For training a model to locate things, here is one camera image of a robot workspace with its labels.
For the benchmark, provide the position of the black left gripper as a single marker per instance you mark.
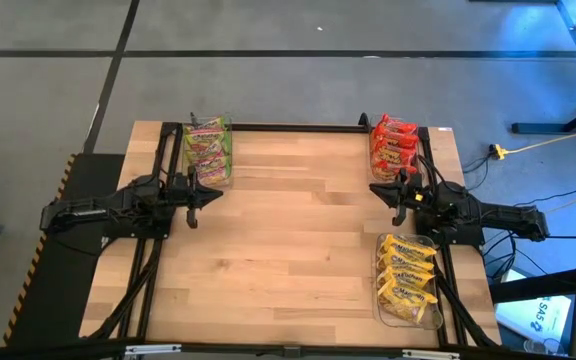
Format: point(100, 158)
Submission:
point(183, 192)

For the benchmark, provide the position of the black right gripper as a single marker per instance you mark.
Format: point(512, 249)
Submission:
point(418, 197)

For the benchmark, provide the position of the orange chicken noodle pack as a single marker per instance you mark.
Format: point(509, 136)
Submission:
point(399, 125)
point(393, 155)
point(390, 172)
point(393, 140)

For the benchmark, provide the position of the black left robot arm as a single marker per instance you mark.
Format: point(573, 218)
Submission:
point(93, 207)

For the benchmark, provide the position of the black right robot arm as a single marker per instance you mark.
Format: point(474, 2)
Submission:
point(508, 220)

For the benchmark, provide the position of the clear plastic bin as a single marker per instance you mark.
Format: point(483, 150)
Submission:
point(393, 188)
point(433, 321)
point(208, 184)

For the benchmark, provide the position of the black hazard-striped platform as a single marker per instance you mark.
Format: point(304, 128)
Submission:
point(58, 280)

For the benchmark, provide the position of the black metal beam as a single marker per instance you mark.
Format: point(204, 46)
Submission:
point(543, 285)

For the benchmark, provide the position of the white printed sign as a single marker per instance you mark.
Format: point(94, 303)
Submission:
point(538, 315)

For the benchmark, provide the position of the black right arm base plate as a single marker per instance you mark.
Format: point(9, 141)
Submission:
point(460, 240)

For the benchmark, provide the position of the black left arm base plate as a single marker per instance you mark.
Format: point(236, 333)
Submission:
point(118, 234)

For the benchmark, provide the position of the black aluminium table frame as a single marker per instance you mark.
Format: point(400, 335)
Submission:
point(318, 128)

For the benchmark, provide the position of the black camera mounting rail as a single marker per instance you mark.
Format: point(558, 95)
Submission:
point(238, 351)

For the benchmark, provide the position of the black desk leg frame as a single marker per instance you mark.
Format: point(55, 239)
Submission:
point(538, 128)

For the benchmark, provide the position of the silver metal bracket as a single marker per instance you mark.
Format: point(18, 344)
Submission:
point(430, 354)
point(153, 349)

